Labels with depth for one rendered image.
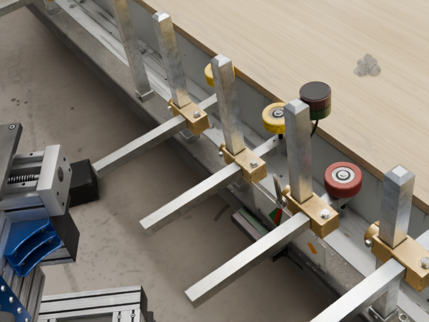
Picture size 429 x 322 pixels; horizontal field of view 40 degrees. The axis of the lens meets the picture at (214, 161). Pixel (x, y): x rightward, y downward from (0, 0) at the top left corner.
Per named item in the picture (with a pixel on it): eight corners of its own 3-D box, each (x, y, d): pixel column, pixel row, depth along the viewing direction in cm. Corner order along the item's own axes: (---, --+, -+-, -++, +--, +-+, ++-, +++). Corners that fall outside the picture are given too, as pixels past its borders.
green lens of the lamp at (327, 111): (314, 124, 111) (314, 115, 110) (293, 110, 115) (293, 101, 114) (338, 110, 113) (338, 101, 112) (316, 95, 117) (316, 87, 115)
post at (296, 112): (304, 260, 142) (295, 111, 108) (295, 250, 144) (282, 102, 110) (315, 252, 143) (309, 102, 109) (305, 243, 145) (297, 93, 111)
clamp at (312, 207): (321, 239, 125) (321, 225, 122) (281, 204, 134) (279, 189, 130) (341, 225, 127) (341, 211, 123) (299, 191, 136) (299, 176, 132)
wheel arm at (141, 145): (101, 181, 153) (96, 170, 150) (95, 174, 155) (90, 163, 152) (233, 103, 166) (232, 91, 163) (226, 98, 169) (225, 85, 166)
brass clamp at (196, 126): (193, 137, 159) (190, 123, 156) (168, 114, 168) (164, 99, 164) (212, 126, 161) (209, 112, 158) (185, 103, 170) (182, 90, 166)
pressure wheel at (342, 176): (341, 227, 130) (342, 193, 122) (317, 206, 135) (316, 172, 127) (368, 207, 132) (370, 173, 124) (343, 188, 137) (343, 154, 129)
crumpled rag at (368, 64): (379, 78, 146) (380, 71, 145) (351, 76, 149) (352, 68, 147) (385, 57, 152) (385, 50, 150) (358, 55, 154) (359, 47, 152)
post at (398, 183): (382, 331, 125) (400, 182, 91) (370, 320, 127) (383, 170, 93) (394, 321, 126) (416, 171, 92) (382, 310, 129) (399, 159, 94)
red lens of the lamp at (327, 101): (314, 115, 110) (313, 106, 108) (293, 99, 113) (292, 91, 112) (338, 99, 111) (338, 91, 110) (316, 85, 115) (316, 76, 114)
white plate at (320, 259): (324, 274, 133) (324, 248, 126) (254, 208, 149) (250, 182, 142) (326, 273, 133) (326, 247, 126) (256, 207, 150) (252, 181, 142)
